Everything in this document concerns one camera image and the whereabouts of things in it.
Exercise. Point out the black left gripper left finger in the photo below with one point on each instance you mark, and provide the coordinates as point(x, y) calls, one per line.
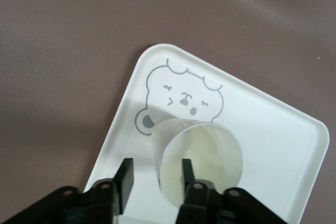
point(123, 182)

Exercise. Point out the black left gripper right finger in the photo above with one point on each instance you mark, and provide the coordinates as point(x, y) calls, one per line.
point(190, 192)

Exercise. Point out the white IKEA cup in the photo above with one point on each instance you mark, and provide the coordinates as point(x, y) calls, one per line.
point(210, 150)

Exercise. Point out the cream tray with bear print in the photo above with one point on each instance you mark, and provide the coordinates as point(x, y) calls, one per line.
point(262, 119)

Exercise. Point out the brown table mat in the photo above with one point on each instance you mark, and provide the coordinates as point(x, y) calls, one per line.
point(78, 37)

